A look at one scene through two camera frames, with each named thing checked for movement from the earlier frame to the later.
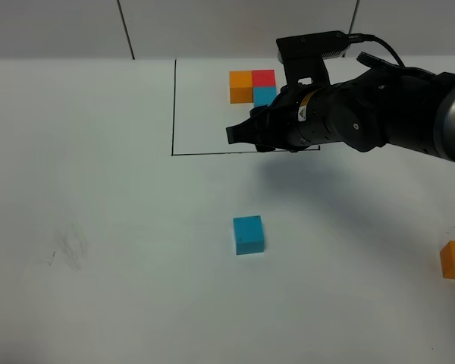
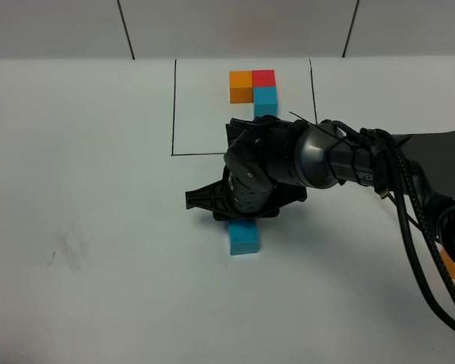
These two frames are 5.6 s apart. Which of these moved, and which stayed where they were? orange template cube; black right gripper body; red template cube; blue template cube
Moved: black right gripper body
Stayed: blue template cube; red template cube; orange template cube
